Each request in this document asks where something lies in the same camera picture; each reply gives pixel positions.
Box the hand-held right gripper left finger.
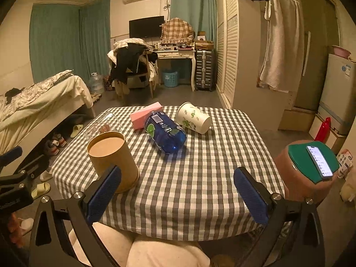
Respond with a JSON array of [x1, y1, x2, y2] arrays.
[[29, 165, 123, 267]]

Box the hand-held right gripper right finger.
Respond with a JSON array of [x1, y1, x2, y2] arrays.
[[233, 166, 326, 267]]

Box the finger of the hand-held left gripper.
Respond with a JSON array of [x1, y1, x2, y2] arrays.
[[0, 154, 52, 191], [0, 146, 23, 169]]

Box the brown paper cup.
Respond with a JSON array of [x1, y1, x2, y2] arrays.
[[87, 131, 140, 194]]

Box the white green-print paper cup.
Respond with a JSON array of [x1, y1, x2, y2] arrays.
[[175, 102, 211, 135]]

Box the pale yellow slipper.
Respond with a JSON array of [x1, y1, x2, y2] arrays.
[[31, 182, 51, 200]]

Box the pair of sneakers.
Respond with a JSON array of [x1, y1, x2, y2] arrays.
[[44, 133, 68, 156]]

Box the brown stool with green top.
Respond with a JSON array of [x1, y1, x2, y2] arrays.
[[273, 140, 341, 201]]

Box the bed with cream bedding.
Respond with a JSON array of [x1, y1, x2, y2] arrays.
[[0, 69, 97, 156]]

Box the cream fleece cloth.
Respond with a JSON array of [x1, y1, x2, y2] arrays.
[[68, 222, 212, 267]]

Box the clear drinking glass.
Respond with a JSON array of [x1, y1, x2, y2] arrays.
[[83, 111, 123, 143]]

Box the pale green slipper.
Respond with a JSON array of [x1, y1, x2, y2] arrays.
[[70, 124, 84, 139]]

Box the grey checked tablecloth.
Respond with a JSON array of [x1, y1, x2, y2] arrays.
[[51, 106, 293, 242]]

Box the smartphone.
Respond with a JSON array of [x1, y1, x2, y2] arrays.
[[306, 144, 334, 179]]

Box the blue plastic bottle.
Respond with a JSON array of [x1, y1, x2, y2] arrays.
[[143, 110, 187, 154]]

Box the pink box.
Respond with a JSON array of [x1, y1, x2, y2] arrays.
[[130, 101, 163, 131]]

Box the red bottle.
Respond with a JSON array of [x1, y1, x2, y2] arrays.
[[314, 117, 332, 143]]

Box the white storage box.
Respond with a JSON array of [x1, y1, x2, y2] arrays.
[[308, 113, 347, 154]]

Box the printed carton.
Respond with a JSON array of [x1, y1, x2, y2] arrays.
[[336, 148, 354, 180]]

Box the large water jug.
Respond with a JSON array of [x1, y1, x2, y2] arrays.
[[88, 72, 105, 95]]

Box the green curtain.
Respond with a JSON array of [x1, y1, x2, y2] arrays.
[[29, 0, 111, 84], [170, 0, 218, 42]]

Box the blue laundry basket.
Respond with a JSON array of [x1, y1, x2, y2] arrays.
[[162, 69, 179, 87]]

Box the white small fridge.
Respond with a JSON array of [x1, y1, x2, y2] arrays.
[[318, 53, 356, 136]]

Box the chair piled with clothes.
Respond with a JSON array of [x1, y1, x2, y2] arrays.
[[107, 37, 158, 98]]

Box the grey ribbed suitcase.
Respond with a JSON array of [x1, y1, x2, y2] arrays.
[[194, 49, 216, 92]]

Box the white louvered wardrobe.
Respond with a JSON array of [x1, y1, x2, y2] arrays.
[[215, 0, 262, 109]]

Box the white dressing desk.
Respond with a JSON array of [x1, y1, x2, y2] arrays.
[[152, 47, 197, 92]]

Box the white hanging towel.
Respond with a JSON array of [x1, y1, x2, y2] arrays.
[[258, 0, 301, 92]]

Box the pink basin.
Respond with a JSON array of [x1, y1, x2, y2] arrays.
[[332, 45, 352, 59]]

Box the black television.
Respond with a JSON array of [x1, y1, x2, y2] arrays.
[[128, 16, 165, 38]]

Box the plaid cloth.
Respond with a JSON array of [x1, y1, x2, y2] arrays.
[[160, 18, 194, 45]]

